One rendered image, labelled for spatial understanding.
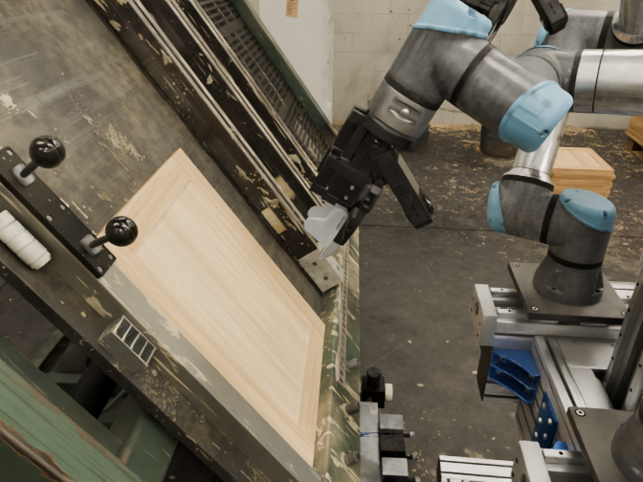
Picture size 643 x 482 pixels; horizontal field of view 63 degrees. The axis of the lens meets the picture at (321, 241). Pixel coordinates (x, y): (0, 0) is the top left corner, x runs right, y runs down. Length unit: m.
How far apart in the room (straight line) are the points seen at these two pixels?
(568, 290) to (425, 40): 0.81
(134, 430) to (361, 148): 0.50
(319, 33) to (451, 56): 4.27
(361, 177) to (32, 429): 0.44
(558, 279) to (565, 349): 0.16
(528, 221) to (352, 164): 0.66
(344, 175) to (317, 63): 4.26
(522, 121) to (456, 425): 1.91
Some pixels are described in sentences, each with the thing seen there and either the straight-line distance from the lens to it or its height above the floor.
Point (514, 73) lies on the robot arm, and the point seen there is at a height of 1.62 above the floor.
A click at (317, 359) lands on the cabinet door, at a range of 1.24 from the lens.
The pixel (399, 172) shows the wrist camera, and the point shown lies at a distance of 0.66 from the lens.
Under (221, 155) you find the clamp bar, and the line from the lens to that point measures 1.36.
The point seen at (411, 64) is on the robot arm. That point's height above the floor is 1.62.
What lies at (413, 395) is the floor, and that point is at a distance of 2.48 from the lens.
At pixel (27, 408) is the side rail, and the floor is 1.33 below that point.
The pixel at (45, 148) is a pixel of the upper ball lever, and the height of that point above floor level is 1.54.
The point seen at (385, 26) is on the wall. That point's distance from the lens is 6.23.
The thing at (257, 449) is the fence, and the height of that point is 1.02.
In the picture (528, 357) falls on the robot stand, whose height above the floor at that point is 0.90.
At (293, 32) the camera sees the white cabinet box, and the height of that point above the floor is 1.17.
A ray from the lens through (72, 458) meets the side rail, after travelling 0.64.
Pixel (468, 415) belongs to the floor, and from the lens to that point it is 2.45.
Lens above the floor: 1.72
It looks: 28 degrees down
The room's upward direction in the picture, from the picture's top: straight up
